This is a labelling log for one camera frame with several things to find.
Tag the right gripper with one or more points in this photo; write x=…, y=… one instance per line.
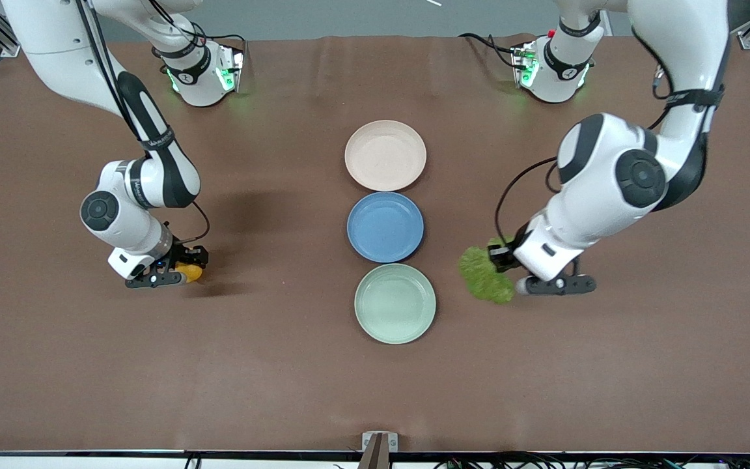
x=181, y=253

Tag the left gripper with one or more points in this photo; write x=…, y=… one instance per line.
x=500, y=256

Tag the yellow lemon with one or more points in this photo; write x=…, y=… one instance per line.
x=191, y=272

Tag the green lettuce leaf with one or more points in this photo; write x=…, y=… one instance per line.
x=482, y=277

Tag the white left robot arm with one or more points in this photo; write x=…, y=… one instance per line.
x=609, y=182

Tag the brown table cloth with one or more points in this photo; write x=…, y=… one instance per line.
x=153, y=358

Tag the light green round plate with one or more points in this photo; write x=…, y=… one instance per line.
x=394, y=304

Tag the blue round plate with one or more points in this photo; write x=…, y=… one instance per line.
x=385, y=228

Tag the beige round plate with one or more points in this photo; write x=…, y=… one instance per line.
x=385, y=156

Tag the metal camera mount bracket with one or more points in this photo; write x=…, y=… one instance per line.
x=379, y=443

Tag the white table frame rail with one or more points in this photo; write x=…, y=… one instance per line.
x=56, y=462

